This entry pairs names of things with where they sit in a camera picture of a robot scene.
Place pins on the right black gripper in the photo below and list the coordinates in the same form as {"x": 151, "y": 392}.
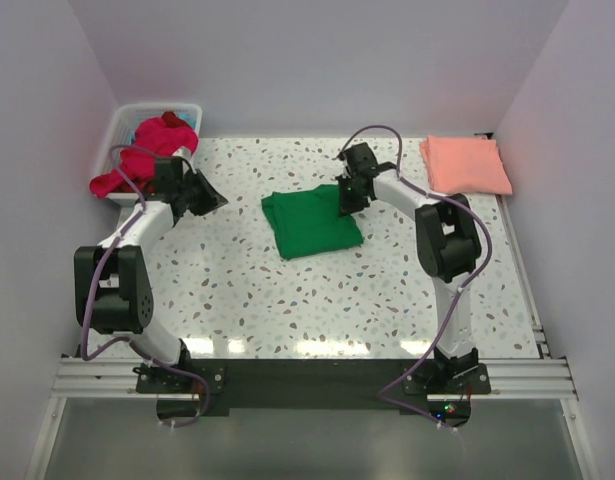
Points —
{"x": 347, "y": 206}

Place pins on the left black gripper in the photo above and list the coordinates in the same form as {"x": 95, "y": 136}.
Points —
{"x": 212, "y": 199}

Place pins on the green t shirt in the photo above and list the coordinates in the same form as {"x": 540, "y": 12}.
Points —
{"x": 307, "y": 223}

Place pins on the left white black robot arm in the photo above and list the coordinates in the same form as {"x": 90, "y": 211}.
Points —
{"x": 113, "y": 294}

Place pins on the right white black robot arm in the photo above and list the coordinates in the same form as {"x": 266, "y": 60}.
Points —
{"x": 447, "y": 242}

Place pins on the crumpled magenta t shirt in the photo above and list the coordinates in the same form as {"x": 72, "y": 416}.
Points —
{"x": 153, "y": 138}

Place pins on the dark red t shirt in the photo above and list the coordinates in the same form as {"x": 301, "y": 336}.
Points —
{"x": 171, "y": 120}

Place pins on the teal garment in basket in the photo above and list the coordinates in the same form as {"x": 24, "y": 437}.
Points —
{"x": 188, "y": 117}

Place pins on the white plastic laundry basket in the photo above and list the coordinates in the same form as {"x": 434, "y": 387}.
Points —
{"x": 109, "y": 181}

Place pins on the folded salmon pink t shirt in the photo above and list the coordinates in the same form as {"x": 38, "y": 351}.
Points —
{"x": 464, "y": 165}

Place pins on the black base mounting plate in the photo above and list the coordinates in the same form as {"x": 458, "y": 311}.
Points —
{"x": 216, "y": 387}

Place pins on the aluminium frame rail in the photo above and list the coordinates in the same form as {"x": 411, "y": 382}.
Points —
{"x": 509, "y": 379}

